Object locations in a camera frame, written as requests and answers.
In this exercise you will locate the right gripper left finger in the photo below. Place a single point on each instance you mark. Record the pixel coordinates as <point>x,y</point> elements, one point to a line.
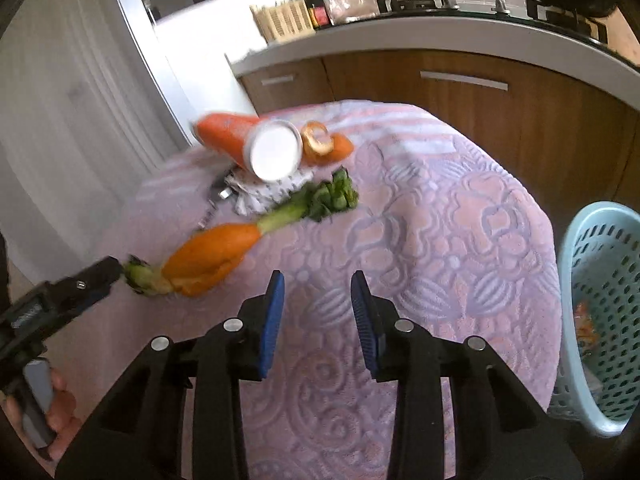
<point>136,430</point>

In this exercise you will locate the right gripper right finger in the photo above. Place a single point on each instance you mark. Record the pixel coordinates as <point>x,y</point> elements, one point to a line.
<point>500,430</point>

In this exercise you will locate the orange snack bag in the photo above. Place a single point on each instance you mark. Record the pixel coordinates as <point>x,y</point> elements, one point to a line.
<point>586,333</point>

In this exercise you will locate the orange vegetable with green stem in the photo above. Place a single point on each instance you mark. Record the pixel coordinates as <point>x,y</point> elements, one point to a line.
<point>205,260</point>

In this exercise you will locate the white paper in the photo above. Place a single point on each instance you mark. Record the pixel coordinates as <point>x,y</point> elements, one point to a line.
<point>254,196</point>

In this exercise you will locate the orange cylindrical chip can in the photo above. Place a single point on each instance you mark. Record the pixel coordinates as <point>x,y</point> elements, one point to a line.
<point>269,149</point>

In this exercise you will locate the orange peel piece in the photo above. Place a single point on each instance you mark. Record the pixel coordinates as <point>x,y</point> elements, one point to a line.
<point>321,148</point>

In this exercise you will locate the brown kitchen cabinet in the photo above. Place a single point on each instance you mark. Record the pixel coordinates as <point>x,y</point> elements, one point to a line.
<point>570,144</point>

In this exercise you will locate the person's left hand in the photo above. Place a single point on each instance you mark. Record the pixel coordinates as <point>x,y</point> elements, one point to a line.
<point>60,417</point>

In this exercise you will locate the light blue plastic basket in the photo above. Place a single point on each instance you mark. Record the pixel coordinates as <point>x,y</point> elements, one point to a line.
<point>598,261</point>

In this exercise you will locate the pink patterned tablecloth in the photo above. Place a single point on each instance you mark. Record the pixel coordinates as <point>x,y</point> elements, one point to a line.
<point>441,229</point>

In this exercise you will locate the car key with keyring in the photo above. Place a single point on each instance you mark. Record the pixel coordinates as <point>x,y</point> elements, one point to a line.
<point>218,192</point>

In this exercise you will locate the black gas stove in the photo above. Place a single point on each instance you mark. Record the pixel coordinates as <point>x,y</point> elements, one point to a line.
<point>611,33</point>

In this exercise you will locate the beige woven basket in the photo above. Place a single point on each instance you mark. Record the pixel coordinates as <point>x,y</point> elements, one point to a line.
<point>285,22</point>

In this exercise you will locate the dark sauce bottle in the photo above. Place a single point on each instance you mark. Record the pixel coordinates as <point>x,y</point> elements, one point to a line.
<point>317,2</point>

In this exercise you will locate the clear plastic bag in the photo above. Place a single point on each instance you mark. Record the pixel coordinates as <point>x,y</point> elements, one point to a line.
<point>342,12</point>

